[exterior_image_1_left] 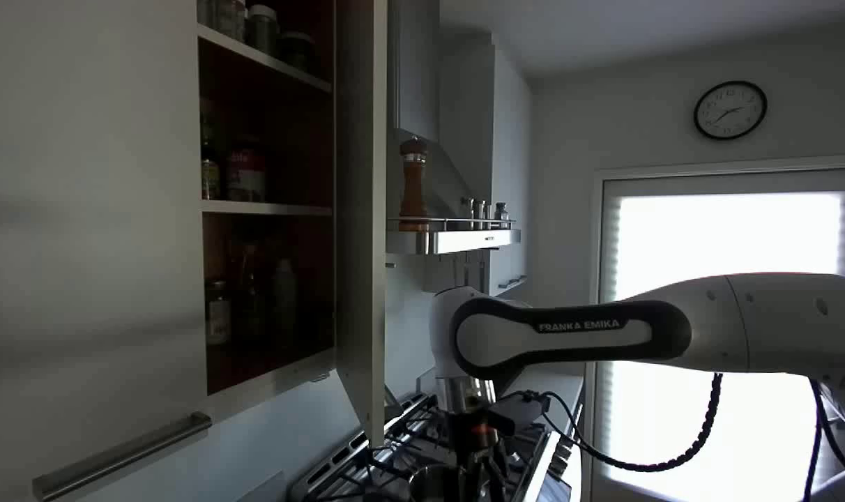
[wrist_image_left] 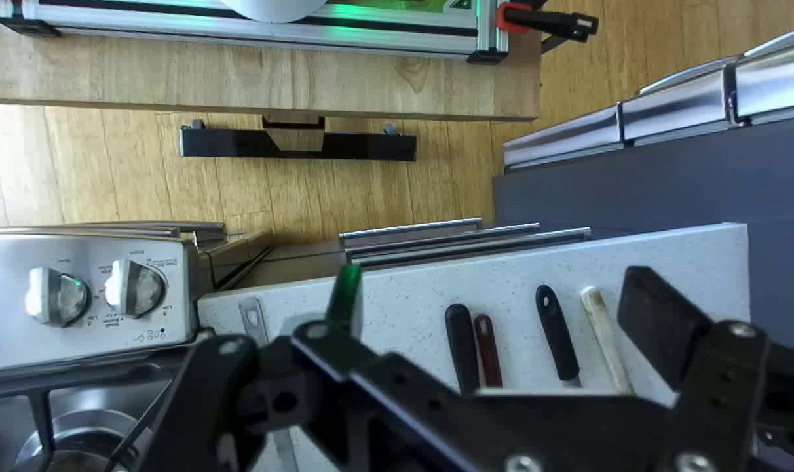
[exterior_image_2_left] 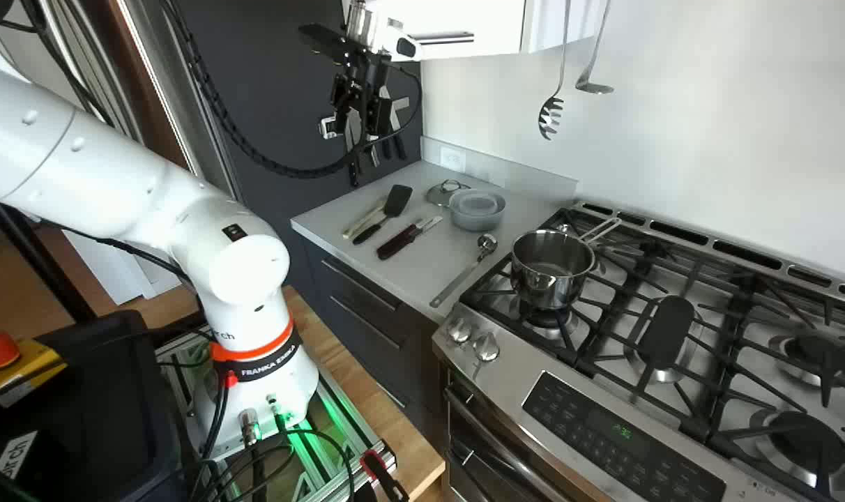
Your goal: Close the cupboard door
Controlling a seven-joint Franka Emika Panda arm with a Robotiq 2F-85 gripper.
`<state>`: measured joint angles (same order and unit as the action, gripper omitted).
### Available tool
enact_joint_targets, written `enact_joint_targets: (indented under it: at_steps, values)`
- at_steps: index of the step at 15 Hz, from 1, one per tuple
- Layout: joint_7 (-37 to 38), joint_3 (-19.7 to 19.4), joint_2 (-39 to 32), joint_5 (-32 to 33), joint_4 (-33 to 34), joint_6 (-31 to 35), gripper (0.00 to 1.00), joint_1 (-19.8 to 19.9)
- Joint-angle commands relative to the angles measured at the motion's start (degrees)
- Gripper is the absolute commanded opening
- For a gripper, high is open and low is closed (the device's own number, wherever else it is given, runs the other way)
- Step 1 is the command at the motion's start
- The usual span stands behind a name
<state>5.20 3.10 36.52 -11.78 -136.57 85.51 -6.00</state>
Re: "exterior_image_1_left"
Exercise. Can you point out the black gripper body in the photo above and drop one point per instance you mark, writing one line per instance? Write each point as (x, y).
(481, 436)

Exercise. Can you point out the white wall cabinet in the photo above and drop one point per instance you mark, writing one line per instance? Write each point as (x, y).
(500, 168)

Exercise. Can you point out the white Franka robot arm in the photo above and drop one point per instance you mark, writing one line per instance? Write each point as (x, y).
(757, 323)

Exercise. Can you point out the white hinged cupboard door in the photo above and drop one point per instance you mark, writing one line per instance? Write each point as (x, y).
(361, 234)

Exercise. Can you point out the pale plastic bottle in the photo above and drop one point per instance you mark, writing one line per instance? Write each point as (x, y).
(285, 302)

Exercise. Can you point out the steel range hood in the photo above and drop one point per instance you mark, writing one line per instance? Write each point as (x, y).
(432, 185)

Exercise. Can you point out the jar with red label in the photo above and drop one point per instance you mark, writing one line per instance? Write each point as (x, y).
(246, 175)

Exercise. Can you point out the small labelled jar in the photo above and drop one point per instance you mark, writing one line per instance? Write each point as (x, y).
(218, 317)

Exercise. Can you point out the tall dark bottle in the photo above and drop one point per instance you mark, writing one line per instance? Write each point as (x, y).
(249, 298)

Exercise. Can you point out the gas stove with black grates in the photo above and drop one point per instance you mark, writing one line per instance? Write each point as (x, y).
(412, 457)

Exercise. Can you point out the wooden cupboard with shelves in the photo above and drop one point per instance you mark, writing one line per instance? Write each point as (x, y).
(270, 121)

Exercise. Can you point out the brown wooden pepper mill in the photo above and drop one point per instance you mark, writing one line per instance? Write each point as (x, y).
(415, 182)

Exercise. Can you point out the window with white blind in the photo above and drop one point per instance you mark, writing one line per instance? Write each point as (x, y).
(729, 242)

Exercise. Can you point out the glass jar with dark lid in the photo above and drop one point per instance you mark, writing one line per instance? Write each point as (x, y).
(260, 30)

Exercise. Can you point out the white fixed cupboard door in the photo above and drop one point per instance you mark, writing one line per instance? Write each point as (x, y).
(89, 252)

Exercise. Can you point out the small green bottle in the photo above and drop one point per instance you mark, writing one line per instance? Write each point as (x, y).
(210, 175)

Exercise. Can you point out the steel pot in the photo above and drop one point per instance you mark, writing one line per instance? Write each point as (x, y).
(437, 485)

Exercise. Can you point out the dark squat jar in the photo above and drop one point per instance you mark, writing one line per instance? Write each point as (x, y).
(298, 52)

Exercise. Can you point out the clear glass jar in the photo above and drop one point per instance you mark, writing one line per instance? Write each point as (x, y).
(232, 18)

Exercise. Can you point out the round black wall clock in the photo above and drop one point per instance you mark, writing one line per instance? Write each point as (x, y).
(729, 111)

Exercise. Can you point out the small spice shaker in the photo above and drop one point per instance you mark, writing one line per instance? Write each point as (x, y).
(500, 214)
(485, 210)
(471, 210)

